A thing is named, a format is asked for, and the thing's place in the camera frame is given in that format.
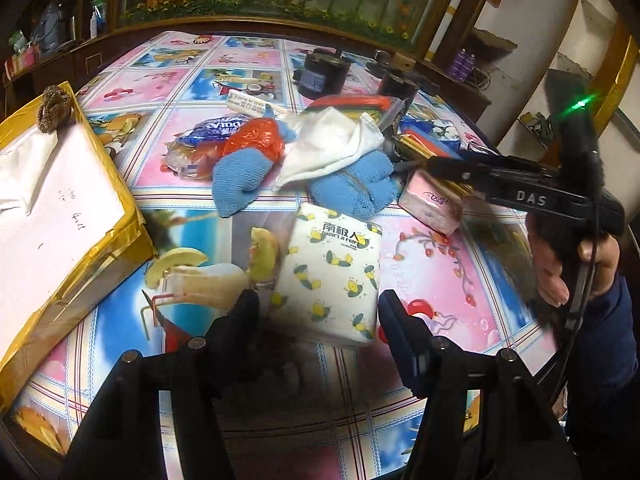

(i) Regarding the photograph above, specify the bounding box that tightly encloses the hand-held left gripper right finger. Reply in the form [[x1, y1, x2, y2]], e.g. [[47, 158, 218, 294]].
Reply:
[[378, 290, 583, 480]]

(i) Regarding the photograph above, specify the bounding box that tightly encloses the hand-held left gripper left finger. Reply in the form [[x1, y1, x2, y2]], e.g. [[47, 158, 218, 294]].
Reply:
[[60, 287, 261, 480]]

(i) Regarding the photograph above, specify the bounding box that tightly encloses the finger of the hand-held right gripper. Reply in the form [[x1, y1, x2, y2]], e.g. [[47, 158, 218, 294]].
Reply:
[[426, 156, 493, 190], [462, 154, 561, 177]]

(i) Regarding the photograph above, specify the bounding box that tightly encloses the pink tissue pack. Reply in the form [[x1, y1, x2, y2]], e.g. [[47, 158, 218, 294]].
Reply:
[[398, 169, 468, 235]]

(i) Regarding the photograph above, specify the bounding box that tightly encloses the black and gold packet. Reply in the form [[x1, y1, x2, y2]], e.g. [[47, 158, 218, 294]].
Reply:
[[392, 132, 463, 161]]

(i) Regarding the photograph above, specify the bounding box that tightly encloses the blue floral tissue pack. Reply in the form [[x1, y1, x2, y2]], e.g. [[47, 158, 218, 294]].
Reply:
[[400, 117, 468, 156]]

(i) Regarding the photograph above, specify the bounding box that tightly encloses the white tissue pack yellow print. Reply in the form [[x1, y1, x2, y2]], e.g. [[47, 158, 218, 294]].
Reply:
[[270, 202, 383, 348]]

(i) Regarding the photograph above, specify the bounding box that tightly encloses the blue knit cloth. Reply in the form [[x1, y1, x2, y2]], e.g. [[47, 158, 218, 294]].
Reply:
[[307, 150, 403, 221], [212, 120, 301, 218]]

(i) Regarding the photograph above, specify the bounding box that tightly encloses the orange and green packet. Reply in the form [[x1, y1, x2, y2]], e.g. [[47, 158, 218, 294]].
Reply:
[[305, 94, 406, 131]]

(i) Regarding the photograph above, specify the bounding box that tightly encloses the white cloth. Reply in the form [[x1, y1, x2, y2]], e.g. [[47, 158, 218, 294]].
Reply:
[[272, 107, 388, 191]]

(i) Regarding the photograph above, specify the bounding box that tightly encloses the red plastic bag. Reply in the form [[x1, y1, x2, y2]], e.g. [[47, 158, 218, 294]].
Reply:
[[222, 117, 286, 166]]

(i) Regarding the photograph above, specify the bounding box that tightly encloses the yellow cardboard box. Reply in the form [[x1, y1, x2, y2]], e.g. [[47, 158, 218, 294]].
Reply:
[[0, 81, 156, 413]]

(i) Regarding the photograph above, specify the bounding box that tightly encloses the person's right forearm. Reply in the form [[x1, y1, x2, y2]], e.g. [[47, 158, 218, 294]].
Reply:
[[547, 272, 640, 466]]

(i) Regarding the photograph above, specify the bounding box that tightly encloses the person's right hand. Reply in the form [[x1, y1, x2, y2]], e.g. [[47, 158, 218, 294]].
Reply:
[[527, 216, 622, 307]]

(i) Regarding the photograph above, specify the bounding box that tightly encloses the black motor with beige wheel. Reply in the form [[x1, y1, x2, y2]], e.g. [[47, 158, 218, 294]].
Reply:
[[381, 55, 420, 108]]

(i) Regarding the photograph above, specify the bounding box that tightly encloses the black gear housing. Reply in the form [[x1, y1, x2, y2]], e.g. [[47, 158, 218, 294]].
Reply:
[[364, 50, 441, 93]]

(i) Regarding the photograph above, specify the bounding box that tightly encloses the white rolled paper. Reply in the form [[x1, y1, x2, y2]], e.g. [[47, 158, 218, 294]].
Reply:
[[426, 0, 473, 61]]

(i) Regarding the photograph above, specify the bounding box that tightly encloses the black motor with shaft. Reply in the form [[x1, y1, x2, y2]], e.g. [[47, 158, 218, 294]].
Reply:
[[298, 47, 353, 101]]

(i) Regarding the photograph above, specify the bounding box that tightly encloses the clear blue tissue package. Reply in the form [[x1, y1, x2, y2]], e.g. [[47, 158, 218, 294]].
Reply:
[[167, 115, 251, 181]]

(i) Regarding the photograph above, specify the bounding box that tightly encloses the plain white tissue pack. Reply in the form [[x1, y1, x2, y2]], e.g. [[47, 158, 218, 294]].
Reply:
[[225, 89, 281, 121]]

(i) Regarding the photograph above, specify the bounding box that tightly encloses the white paper sheet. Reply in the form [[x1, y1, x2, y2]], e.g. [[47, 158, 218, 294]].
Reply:
[[0, 122, 127, 322]]

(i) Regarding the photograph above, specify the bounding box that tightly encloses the printed tablecloth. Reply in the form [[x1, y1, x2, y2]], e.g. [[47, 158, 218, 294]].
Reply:
[[0, 30, 566, 480]]

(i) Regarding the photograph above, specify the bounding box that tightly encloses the wooden cabinet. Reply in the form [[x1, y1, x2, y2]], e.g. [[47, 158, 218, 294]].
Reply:
[[0, 0, 493, 121]]

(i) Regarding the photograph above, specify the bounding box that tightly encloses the white plastic bottle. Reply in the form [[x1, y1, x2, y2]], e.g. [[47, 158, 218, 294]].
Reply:
[[90, 2, 108, 38]]

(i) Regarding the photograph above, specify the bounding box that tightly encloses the pink box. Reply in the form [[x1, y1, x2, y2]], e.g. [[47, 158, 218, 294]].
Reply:
[[5, 45, 41, 78]]

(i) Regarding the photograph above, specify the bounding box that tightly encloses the blue thermos jug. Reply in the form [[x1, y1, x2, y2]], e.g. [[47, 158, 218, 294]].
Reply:
[[37, 0, 76, 56]]

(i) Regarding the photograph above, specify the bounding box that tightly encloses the black cable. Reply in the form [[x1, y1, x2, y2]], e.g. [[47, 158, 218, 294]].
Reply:
[[555, 147, 603, 391]]

